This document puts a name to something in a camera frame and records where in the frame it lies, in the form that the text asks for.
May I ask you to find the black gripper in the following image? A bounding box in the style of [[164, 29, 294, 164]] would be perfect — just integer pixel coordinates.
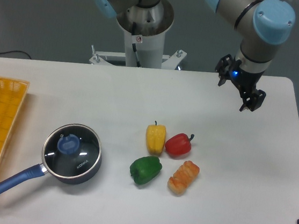
[[215, 54, 266, 112]]

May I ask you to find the black cable on pedestal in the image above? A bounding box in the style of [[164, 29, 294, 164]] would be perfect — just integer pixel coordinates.
[[127, 20, 147, 68]]

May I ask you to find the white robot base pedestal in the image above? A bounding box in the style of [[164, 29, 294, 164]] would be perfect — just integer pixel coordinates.
[[89, 0, 187, 70]]

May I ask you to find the red bell pepper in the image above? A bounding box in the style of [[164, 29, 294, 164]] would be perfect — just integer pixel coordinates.
[[165, 133, 194, 156]]

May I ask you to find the green bell pepper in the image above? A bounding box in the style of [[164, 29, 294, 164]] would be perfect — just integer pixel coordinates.
[[129, 156, 162, 185]]

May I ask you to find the glass lid with blue knob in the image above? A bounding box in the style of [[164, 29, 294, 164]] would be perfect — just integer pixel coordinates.
[[41, 124, 102, 184]]

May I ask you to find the orange bread loaf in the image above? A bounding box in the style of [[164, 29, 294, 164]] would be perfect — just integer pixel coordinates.
[[167, 161, 200, 196]]

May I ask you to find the blue saucepan with handle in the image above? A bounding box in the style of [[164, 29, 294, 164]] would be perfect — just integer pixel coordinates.
[[0, 124, 102, 194]]

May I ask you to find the yellow bell pepper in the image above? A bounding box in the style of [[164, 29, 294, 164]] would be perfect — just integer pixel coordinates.
[[145, 121, 166, 156]]

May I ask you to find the black cable on floor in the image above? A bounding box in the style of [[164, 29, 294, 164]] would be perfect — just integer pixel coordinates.
[[0, 47, 33, 60]]

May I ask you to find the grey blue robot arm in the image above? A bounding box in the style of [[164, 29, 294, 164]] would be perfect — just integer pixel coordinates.
[[94, 0, 296, 111]]

